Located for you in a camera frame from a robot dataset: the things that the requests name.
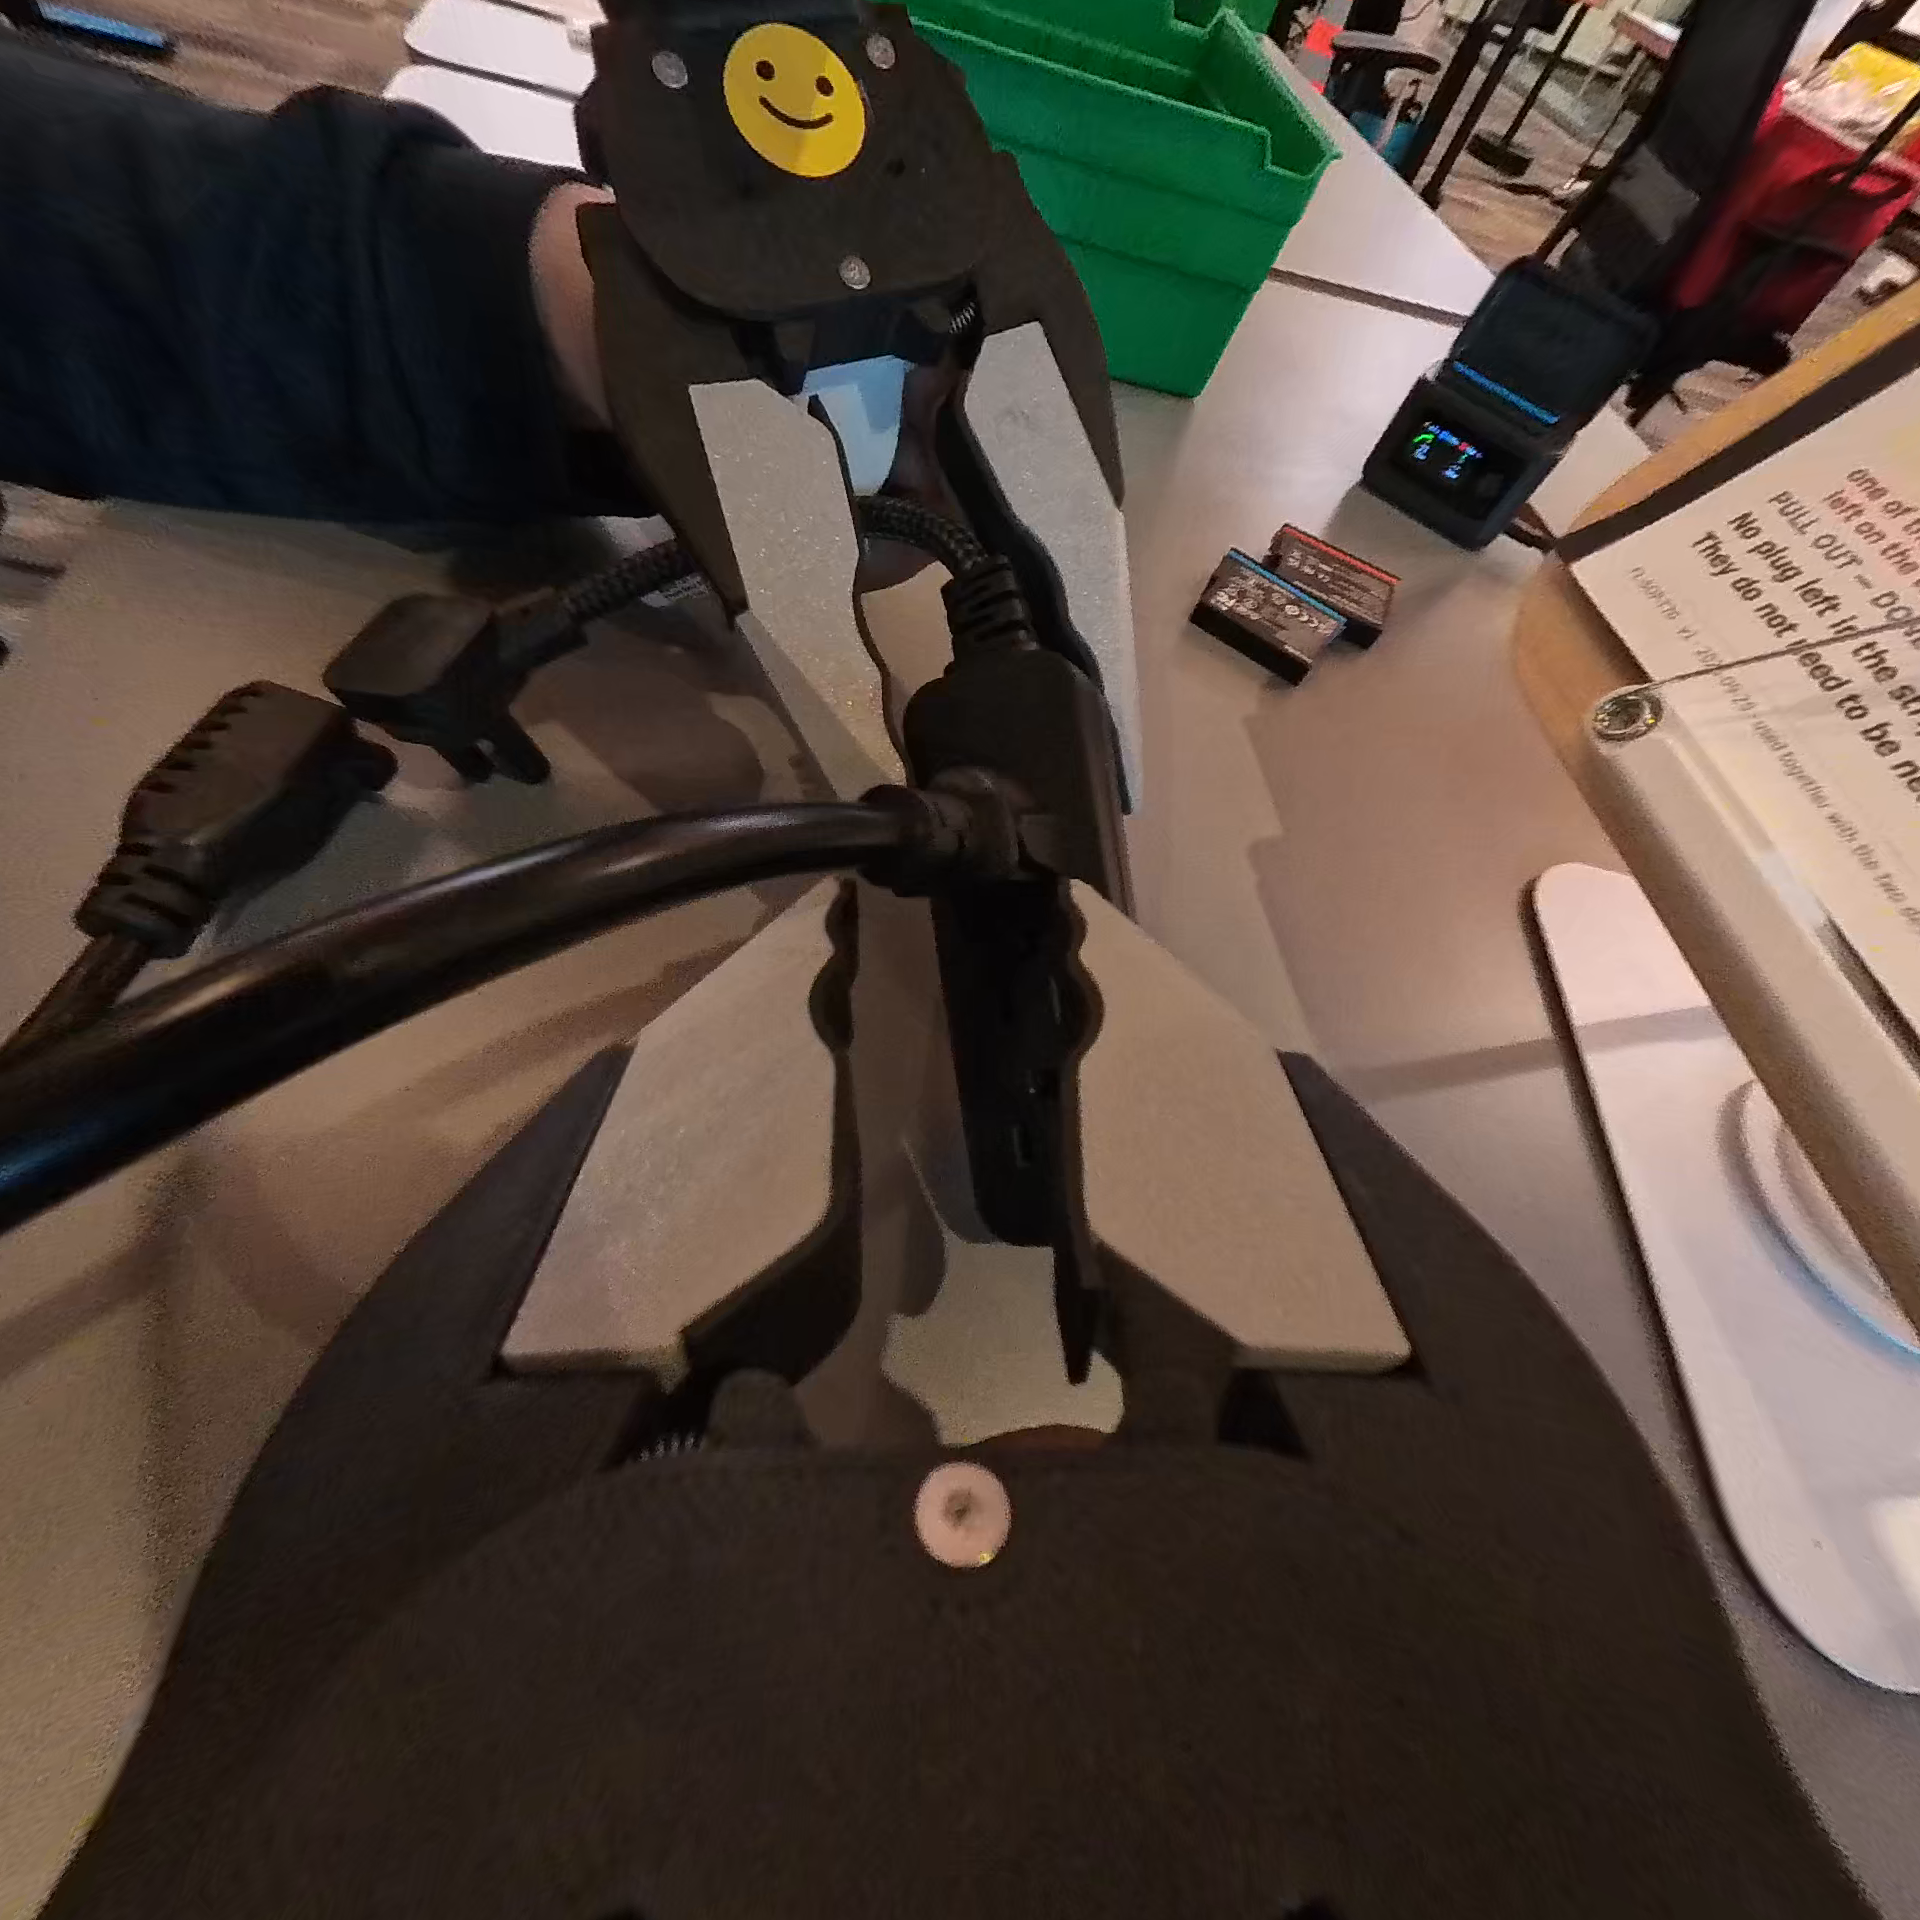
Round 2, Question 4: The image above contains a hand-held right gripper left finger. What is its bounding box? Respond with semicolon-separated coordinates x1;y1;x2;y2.
499;882;869;1378

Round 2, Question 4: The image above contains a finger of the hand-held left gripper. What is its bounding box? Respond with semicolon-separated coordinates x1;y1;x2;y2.
688;378;902;805
932;319;1144;819

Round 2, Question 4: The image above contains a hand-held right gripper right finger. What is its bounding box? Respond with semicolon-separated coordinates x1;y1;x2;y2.
1048;877;1415;1390

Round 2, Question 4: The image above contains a black braided strip cord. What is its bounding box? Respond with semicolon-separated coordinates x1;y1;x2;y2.
527;499;1044;670

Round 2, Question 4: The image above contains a black power strip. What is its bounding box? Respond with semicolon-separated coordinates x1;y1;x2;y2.
895;660;1135;1250

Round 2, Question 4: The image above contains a green plastic bin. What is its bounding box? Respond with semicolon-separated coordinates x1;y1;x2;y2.
902;0;1344;399

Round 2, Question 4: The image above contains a black power plug cord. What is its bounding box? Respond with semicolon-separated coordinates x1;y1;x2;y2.
0;679;403;1058
0;769;1059;1234

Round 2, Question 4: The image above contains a person's left forearm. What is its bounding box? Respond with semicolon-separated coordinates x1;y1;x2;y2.
0;29;605;531

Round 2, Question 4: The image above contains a black flat angled plug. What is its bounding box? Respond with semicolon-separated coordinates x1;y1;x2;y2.
319;590;567;787

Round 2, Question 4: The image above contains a person's left hand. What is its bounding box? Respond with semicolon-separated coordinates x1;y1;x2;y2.
527;183;619;441

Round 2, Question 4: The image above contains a black battery blue stripe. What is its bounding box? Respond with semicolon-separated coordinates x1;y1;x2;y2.
1189;546;1345;687

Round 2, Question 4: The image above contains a black battery red stripe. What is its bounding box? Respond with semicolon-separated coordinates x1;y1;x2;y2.
1264;518;1404;649

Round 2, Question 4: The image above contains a white board stand base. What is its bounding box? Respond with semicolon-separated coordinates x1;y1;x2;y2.
1528;862;1920;1697

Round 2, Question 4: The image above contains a black battery charger case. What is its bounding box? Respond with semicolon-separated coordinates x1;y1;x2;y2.
1360;259;1662;553

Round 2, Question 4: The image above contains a black pole stand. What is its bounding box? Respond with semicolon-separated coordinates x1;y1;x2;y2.
1411;0;1600;212

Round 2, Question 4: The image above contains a wooden instruction sheet board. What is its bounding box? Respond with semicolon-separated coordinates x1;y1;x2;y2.
1511;322;1920;1291

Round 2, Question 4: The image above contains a red bag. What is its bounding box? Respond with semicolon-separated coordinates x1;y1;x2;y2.
1668;67;1920;369

